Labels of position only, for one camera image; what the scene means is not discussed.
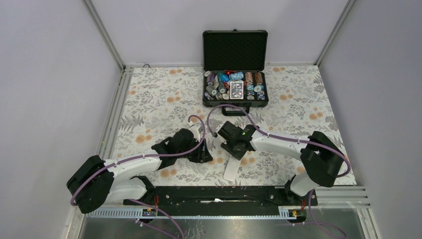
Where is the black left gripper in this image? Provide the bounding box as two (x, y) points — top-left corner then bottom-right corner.
(177, 137), (212, 163)

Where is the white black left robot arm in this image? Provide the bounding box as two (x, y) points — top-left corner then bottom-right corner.
(66, 128), (213, 214)

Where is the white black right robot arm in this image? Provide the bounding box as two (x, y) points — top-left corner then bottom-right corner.
(217, 121), (344, 205)

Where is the floral patterned table mat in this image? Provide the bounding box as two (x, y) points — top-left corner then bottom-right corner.
(112, 66), (354, 195)

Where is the playing card deck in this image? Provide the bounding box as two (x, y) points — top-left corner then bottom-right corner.
(229, 81), (244, 100)

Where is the black poker chip case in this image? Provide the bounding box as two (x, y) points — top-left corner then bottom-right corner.
(202, 29), (269, 116)

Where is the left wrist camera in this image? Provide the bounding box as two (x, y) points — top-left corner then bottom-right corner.
(188, 123), (203, 141)

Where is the black mounting base rail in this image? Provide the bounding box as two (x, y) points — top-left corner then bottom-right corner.
(123, 186), (318, 211)

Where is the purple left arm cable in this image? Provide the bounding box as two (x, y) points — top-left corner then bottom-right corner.
(70, 115), (207, 239)

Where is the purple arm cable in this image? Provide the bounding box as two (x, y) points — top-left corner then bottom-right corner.
(206, 104), (352, 179)
(70, 115), (207, 239)

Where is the aluminium frame rail left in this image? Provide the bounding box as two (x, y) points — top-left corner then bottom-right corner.
(63, 66), (134, 239)

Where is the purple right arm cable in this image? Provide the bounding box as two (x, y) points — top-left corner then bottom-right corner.
(206, 104), (352, 179)

